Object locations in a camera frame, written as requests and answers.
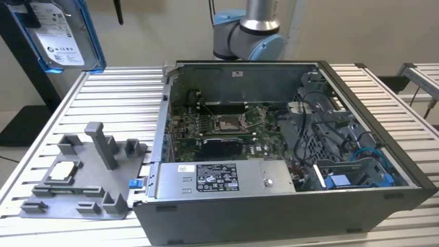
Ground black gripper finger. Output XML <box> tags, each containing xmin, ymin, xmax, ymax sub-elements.
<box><xmin>8</xmin><ymin>0</ymin><xmax>41</xmax><ymax>28</ymax></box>

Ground hard disk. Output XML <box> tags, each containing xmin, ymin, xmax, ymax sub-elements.
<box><xmin>8</xmin><ymin>0</ymin><xmax>107</xmax><ymax>75</ymax></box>

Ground blue disk carrier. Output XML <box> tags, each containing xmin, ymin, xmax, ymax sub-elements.
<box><xmin>324</xmin><ymin>174</ymin><xmax>351</xmax><ymax>190</ymax></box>

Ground gray metal disk bay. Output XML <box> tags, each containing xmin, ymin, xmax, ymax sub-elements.
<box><xmin>311</xmin><ymin>156</ymin><xmax>395</xmax><ymax>191</ymax></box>

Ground black antenna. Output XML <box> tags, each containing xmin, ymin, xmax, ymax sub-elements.
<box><xmin>112</xmin><ymin>0</ymin><xmax>124</xmax><ymax>26</ymax></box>

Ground black stand with pole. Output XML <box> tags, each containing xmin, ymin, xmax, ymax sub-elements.
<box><xmin>0</xmin><ymin>25</ymin><xmax>64</xmax><ymax>147</ymax></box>

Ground silver CPU chip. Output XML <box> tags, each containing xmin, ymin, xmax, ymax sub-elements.
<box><xmin>48</xmin><ymin>162</ymin><xmax>79</xmax><ymax>181</ymax></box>

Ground gray plastic parts rack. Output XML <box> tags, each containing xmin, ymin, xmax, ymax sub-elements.
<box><xmin>18</xmin><ymin>121</ymin><xmax>149</xmax><ymax>221</ymax></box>

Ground green RAM stick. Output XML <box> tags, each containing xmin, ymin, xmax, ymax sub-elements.
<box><xmin>46</xmin><ymin>188</ymin><xmax>101</xmax><ymax>194</ymax></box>

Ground CPU socket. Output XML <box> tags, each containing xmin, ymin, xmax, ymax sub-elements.
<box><xmin>213</xmin><ymin>114</ymin><xmax>248</xmax><ymax>132</ymax></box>

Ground metal socket cover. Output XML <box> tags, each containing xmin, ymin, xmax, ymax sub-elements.
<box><xmin>239</xmin><ymin>107</ymin><xmax>268</xmax><ymax>130</ymax></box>

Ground black graphics card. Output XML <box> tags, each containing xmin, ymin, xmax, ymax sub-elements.
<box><xmin>201</xmin><ymin>137</ymin><xmax>245</xmax><ymax>157</ymax></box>

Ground silver power supply unit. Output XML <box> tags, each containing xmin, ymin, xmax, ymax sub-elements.
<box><xmin>156</xmin><ymin>160</ymin><xmax>296</xmax><ymax>200</ymax></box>

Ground green motherboard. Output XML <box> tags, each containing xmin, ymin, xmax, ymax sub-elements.
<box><xmin>169</xmin><ymin>90</ymin><xmax>292</xmax><ymax>162</ymax></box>

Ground black open PC case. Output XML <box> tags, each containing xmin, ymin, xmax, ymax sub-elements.
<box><xmin>132</xmin><ymin>59</ymin><xmax>439</xmax><ymax>245</ymax></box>

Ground black box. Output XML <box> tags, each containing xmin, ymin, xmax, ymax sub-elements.
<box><xmin>379</xmin><ymin>76</ymin><xmax>411</xmax><ymax>95</ymax></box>

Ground metal slat side table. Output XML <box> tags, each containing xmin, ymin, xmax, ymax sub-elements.
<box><xmin>397</xmin><ymin>63</ymin><xmax>439</xmax><ymax>103</ymax></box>

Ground thin black hanging cable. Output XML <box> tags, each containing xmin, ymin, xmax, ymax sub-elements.
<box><xmin>207</xmin><ymin>0</ymin><xmax>216</xmax><ymax>27</ymax></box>

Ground silver metal bracket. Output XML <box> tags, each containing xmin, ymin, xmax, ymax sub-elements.
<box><xmin>287</xmin><ymin>101</ymin><xmax>315</xmax><ymax>114</ymax></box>

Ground black wire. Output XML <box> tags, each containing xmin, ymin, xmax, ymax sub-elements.
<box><xmin>295</xmin><ymin>94</ymin><xmax>329</xmax><ymax>167</ymax></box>

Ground gray metal inner frame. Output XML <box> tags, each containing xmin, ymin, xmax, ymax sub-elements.
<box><xmin>295</xmin><ymin>72</ymin><xmax>377</xmax><ymax>160</ymax></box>

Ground blue wire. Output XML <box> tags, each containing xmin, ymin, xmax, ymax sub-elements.
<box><xmin>352</xmin><ymin>147</ymin><xmax>391</xmax><ymax>178</ymax></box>

